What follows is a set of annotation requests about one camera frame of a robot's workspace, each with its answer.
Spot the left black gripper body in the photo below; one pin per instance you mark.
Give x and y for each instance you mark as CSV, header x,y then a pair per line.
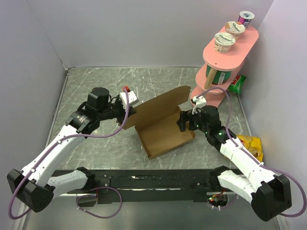
x,y
117,110

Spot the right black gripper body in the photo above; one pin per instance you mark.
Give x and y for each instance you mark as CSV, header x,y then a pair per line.
x,y
195,121

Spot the brown cardboard box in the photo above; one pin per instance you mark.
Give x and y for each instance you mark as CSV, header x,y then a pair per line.
x,y
155,122

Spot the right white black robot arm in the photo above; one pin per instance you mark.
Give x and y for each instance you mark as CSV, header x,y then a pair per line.
x,y
268,193

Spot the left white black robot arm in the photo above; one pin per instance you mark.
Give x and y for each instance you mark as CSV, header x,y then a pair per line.
x,y
35,185

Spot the green can on shelf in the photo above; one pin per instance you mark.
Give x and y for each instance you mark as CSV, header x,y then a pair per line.
x,y
218,77

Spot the green chip bag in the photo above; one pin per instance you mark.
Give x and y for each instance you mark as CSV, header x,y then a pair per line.
x,y
237,84

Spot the yellow chip bag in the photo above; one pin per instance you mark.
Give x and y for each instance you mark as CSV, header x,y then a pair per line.
x,y
253,145

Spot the pink tiered wooden shelf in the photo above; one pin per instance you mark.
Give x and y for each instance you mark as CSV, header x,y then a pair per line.
x,y
231,61

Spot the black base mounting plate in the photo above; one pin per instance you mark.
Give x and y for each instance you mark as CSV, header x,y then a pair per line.
x,y
155,185

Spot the front Chobani yogurt cup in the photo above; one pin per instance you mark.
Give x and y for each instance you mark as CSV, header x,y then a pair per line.
x,y
223,41

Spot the chobani yogurt cup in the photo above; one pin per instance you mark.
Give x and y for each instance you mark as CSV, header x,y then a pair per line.
x,y
223,41
234,28

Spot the middle Chobani yogurt cup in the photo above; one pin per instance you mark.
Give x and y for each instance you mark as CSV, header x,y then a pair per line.
x,y
234,28

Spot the purple white yogurt cup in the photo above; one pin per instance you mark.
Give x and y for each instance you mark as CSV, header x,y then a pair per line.
x,y
245,17

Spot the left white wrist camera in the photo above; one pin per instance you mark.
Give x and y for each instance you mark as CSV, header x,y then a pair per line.
x,y
128,96

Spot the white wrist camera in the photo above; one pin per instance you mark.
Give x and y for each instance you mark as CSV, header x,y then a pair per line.
x,y
128,96
198,102

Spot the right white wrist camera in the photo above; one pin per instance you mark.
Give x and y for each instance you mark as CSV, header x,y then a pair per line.
x,y
198,102

